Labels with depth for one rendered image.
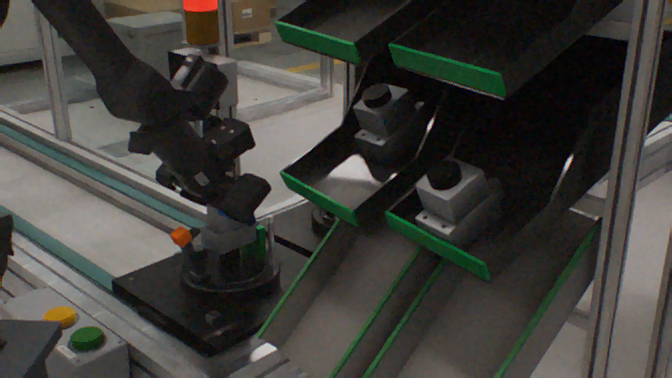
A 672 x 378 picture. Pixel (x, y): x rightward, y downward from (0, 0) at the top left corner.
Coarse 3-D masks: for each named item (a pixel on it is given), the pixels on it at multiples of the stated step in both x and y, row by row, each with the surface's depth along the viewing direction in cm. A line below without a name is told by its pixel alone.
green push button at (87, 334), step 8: (88, 328) 99; (96, 328) 99; (72, 336) 97; (80, 336) 97; (88, 336) 97; (96, 336) 97; (72, 344) 97; (80, 344) 96; (88, 344) 96; (96, 344) 97
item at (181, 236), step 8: (176, 232) 102; (184, 232) 102; (192, 232) 103; (200, 232) 104; (176, 240) 101; (184, 240) 102; (184, 248) 103; (192, 248) 103; (192, 256) 104; (192, 264) 104; (200, 264) 105; (200, 272) 106
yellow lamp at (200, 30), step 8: (216, 8) 118; (192, 16) 116; (200, 16) 116; (208, 16) 116; (216, 16) 117; (192, 24) 116; (200, 24) 116; (208, 24) 117; (216, 24) 118; (192, 32) 117; (200, 32) 117; (208, 32) 117; (216, 32) 118; (192, 40) 117; (200, 40) 117; (208, 40) 117; (216, 40) 118
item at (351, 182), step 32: (384, 64) 87; (416, 96) 90; (448, 96) 77; (352, 128) 88; (448, 128) 78; (320, 160) 86; (352, 160) 84; (416, 160) 77; (320, 192) 78; (352, 192) 80; (384, 192) 76; (352, 224) 76
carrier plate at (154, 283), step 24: (168, 264) 115; (288, 264) 115; (120, 288) 109; (144, 288) 108; (168, 288) 108; (288, 288) 109; (168, 312) 103; (192, 312) 103; (240, 312) 103; (264, 312) 103; (192, 336) 99; (216, 336) 98; (240, 336) 98
